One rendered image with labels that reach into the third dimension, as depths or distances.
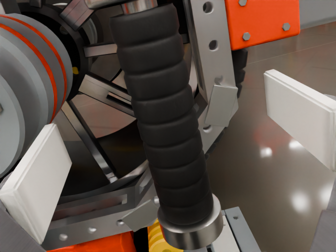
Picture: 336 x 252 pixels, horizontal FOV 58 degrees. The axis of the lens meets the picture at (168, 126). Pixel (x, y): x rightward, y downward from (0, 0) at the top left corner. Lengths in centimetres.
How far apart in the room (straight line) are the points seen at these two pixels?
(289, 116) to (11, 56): 22
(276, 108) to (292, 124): 2
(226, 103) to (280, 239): 90
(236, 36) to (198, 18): 5
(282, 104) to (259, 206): 121
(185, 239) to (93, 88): 34
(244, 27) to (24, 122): 27
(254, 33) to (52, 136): 29
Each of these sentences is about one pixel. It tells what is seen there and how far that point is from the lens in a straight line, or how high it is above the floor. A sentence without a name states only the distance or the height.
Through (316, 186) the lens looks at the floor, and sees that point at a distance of 149.
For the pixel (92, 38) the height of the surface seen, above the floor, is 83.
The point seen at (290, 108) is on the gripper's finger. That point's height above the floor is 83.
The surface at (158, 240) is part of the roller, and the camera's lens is 53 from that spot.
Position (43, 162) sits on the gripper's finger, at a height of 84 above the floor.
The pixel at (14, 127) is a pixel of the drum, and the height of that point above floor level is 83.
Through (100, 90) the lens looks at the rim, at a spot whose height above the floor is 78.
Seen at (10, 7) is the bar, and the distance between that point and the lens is 42.
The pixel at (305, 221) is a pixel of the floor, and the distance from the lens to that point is 132.
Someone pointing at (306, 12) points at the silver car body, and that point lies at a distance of 84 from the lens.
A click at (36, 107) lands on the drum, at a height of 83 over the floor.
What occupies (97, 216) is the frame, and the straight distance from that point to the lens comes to 49.
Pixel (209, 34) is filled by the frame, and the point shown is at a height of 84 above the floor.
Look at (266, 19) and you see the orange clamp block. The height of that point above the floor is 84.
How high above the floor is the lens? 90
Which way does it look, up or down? 24 degrees down
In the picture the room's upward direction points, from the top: 13 degrees counter-clockwise
